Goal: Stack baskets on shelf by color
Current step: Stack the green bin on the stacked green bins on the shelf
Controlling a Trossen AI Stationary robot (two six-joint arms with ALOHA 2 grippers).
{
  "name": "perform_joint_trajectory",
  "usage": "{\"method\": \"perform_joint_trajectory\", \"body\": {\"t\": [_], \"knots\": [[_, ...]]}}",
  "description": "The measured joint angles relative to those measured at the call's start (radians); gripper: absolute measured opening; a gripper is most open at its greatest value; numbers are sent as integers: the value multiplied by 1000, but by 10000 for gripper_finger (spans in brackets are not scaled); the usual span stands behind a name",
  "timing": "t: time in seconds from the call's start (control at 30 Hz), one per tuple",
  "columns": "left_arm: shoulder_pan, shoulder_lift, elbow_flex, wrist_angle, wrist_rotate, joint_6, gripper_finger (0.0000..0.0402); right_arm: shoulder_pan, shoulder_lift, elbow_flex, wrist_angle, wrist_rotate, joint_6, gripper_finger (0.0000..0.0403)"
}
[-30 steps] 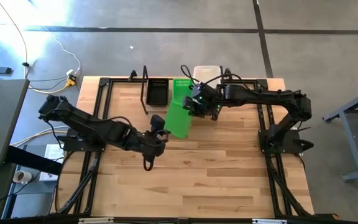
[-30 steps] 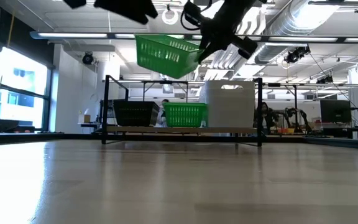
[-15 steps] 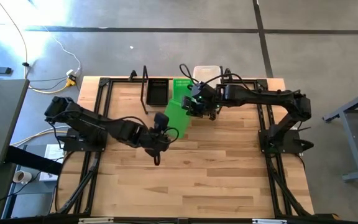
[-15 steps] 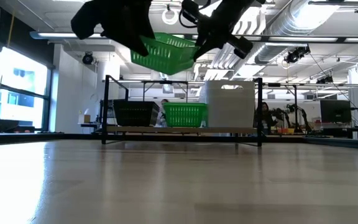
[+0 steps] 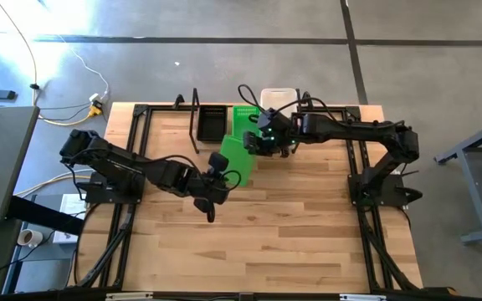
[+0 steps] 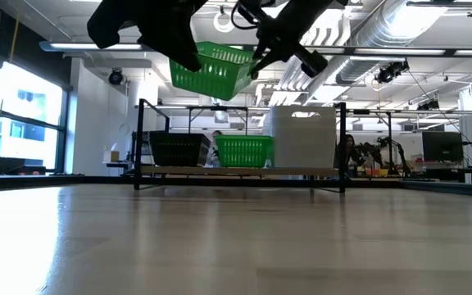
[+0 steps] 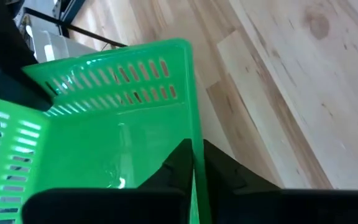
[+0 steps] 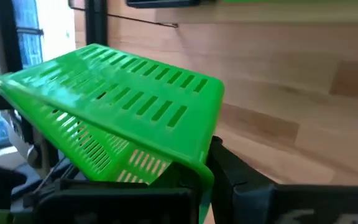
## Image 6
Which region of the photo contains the black wire rack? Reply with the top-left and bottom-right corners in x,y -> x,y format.
133,98 -> 348,194

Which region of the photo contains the silver ventilation duct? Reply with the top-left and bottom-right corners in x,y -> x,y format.
334,0 -> 450,83

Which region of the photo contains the green plastic basket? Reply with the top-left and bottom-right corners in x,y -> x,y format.
213,134 -> 275,141
168,40 -> 260,102
215,138 -> 274,168

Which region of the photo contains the black plastic basket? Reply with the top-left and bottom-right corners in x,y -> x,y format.
150,138 -> 211,167
149,134 -> 211,140

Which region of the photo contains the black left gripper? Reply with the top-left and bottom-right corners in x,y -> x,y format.
112,0 -> 208,73

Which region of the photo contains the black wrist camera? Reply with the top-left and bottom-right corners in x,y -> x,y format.
86,7 -> 122,49
300,43 -> 329,79

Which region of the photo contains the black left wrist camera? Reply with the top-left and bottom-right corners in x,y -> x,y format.
86,7 -> 122,49

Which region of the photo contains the black computer monitor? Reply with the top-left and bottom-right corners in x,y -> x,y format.
421,130 -> 465,163

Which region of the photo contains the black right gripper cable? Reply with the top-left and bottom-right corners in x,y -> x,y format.
230,0 -> 264,30

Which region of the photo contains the person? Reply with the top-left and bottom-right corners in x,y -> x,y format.
206,129 -> 223,168
336,134 -> 359,178

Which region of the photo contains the long ceiling light strip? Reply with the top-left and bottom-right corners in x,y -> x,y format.
39,40 -> 147,52
342,46 -> 472,58

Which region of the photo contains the round black ceiling camera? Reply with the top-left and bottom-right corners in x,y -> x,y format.
108,68 -> 125,87

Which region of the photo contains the large window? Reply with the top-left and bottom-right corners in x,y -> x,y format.
0,61 -> 71,173

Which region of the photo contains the black ceiling rig camera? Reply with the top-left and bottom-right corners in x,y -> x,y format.
374,60 -> 410,85

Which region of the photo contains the white plastic basket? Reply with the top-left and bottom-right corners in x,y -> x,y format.
270,129 -> 337,168

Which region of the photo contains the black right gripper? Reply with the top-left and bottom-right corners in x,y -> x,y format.
238,0 -> 315,79

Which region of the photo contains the black metal table frame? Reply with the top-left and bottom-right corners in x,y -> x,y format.
0,174 -> 472,199

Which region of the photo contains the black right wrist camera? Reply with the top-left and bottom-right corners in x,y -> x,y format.
300,43 -> 329,79

